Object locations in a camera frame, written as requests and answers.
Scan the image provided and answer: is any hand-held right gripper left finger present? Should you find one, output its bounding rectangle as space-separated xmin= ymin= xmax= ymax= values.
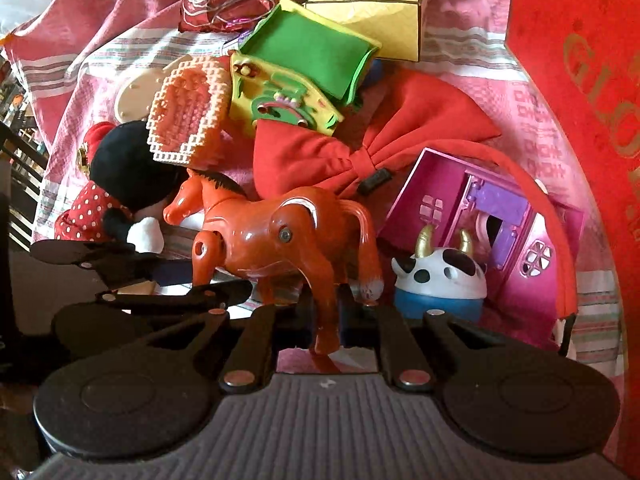
xmin=134 ymin=292 xmax=317 ymax=392

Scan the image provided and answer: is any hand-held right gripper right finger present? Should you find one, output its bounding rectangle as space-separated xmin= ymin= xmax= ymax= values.
xmin=339 ymin=285 xmax=512 ymax=394

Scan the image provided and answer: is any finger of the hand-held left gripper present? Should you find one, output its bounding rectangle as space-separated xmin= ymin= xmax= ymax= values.
xmin=29 ymin=239 xmax=165 ymax=286
xmin=94 ymin=279 xmax=254 ymax=314

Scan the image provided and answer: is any blue cat figurine cow hat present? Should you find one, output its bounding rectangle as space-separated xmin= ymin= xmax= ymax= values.
xmin=391 ymin=225 xmax=488 ymax=321

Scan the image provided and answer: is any large orange toy horse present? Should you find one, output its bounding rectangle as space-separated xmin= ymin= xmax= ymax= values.
xmin=162 ymin=169 xmax=386 ymax=358

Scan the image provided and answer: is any red cardboard box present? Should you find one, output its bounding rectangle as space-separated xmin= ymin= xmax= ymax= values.
xmin=505 ymin=0 xmax=640 ymax=480

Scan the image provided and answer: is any tan wooden block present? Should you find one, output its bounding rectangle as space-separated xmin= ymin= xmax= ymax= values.
xmin=117 ymin=280 xmax=161 ymax=298

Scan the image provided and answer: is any dark shelf rack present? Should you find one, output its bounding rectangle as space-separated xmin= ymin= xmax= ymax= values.
xmin=0 ymin=35 xmax=51 ymax=246

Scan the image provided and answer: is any black mouse plush polka-dot dress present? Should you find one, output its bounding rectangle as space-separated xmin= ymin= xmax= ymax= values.
xmin=54 ymin=120 xmax=191 ymax=253

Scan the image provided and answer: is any pink toy house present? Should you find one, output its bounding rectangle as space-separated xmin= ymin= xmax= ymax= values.
xmin=382 ymin=147 xmax=586 ymax=351

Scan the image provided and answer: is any cream oval plastic plate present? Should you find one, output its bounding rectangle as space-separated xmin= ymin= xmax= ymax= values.
xmin=114 ymin=69 xmax=166 ymax=123

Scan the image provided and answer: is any orange white beaded heart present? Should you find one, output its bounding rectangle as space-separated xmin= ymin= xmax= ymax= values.
xmin=146 ymin=55 xmax=233 ymax=166

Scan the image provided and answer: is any red bow headband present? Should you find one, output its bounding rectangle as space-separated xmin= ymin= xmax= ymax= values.
xmin=252 ymin=67 xmax=581 ymax=321

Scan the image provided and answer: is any pink striped blanket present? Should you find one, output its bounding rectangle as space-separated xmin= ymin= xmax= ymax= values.
xmin=0 ymin=0 xmax=640 ymax=396

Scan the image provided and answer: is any green yellow foam box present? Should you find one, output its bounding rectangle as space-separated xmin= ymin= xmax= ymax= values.
xmin=229 ymin=0 xmax=381 ymax=138

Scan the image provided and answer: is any yellow cardboard box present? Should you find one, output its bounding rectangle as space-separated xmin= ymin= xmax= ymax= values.
xmin=305 ymin=0 xmax=428 ymax=63

